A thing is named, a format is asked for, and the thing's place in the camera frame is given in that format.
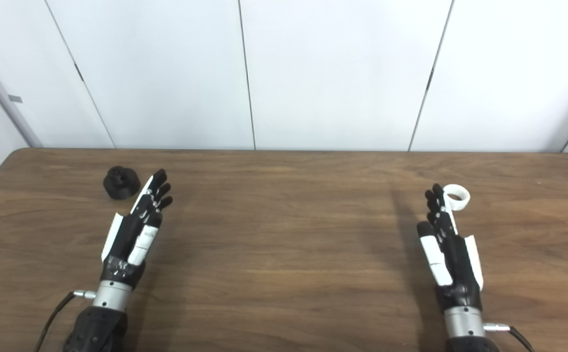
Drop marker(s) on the round black part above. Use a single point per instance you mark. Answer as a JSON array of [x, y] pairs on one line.
[[120, 186]]

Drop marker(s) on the small gray tag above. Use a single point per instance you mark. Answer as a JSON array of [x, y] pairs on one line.
[[15, 98]]

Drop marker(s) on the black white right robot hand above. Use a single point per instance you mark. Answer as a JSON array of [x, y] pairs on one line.
[[457, 274]]

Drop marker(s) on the gray wall corner post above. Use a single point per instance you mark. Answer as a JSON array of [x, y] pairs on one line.
[[0, 93]]

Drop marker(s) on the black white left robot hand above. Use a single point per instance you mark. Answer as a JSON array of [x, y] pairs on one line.
[[128, 234]]

